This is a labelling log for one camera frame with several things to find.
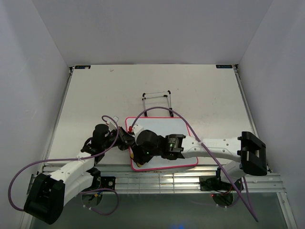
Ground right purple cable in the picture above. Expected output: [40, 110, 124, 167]
[131, 106, 259, 223]

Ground yellow bone-shaped eraser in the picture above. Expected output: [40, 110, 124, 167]
[130, 153, 142, 167]

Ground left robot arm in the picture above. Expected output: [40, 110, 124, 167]
[24, 124, 135, 224]

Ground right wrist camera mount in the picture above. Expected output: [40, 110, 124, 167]
[128, 124, 144, 136]

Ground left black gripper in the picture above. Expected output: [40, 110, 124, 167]
[102, 126, 136, 151]

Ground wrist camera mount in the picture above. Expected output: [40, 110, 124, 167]
[106, 116, 119, 129]
[128, 124, 144, 136]

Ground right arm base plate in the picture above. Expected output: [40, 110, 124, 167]
[199, 176, 234, 191]

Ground aluminium frame rail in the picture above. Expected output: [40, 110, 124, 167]
[97, 165, 286, 194]

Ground wire whiteboard stand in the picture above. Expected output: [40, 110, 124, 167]
[142, 90, 174, 118]

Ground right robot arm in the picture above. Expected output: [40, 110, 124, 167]
[131, 130, 267, 189]

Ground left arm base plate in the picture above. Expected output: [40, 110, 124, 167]
[98, 176, 116, 190]

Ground pink framed whiteboard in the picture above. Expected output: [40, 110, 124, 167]
[131, 117, 198, 172]

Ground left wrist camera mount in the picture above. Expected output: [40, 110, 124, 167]
[106, 116, 119, 129]

